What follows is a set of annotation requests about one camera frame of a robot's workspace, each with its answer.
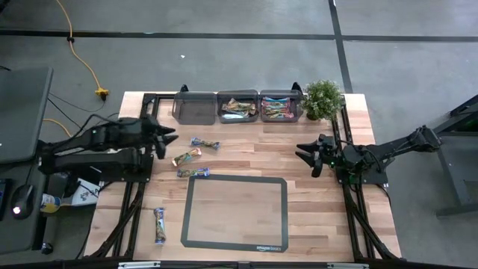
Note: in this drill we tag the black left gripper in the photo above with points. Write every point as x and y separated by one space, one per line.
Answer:
153 134

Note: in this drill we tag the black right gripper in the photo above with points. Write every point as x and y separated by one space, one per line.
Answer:
326 151

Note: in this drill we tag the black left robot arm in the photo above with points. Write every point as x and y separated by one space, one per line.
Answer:
93 157

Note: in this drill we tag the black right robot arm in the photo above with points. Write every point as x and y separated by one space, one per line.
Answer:
396 149

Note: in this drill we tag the grey translucent plastic bin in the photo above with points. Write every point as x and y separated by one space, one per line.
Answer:
194 108
224 93
269 92

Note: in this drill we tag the green potted plant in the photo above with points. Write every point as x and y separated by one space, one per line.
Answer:
321 99

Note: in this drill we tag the translucent baking mat black border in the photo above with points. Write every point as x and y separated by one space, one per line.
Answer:
235 213

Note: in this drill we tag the white printed box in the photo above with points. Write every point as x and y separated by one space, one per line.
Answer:
87 192

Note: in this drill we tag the white and yellow bottle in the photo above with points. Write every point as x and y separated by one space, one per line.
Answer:
50 203

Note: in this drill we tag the black metal stand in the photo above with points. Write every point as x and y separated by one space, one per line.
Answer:
450 179

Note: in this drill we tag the grey flat slab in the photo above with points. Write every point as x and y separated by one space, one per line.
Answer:
22 112

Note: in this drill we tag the black computer mouse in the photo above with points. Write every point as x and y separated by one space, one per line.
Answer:
22 198

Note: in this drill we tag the small black object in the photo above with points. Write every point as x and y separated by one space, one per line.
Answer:
47 248

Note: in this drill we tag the black flat device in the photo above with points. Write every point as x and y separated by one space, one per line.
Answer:
3 198

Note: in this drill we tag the grey side desk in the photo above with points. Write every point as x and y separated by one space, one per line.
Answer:
15 235

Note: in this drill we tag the black aluminium rig frame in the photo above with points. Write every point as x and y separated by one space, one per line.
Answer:
148 99

